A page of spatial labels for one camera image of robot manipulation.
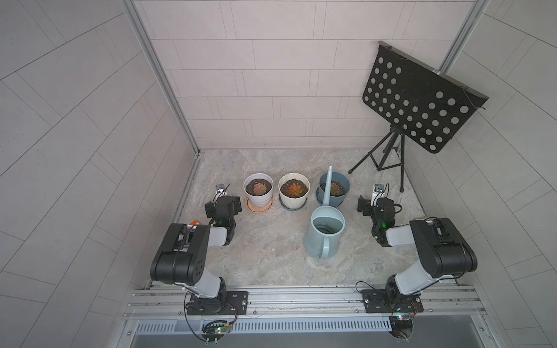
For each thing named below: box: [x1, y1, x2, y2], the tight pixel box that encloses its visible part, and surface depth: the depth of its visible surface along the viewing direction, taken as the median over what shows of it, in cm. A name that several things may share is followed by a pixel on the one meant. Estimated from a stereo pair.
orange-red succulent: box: [287, 182, 304, 198], surface depth 91 cm
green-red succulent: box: [329, 180, 346, 197], surface depth 96 cm
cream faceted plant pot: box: [277, 172, 312, 209], surface depth 93 cm
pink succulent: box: [252, 182, 267, 196], surface depth 93 cm
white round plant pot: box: [243, 172, 275, 207], surface depth 93 cm
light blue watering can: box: [303, 165, 346, 260], surface depth 72 cm
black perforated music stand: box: [347, 41, 489, 193], surface depth 77 cm
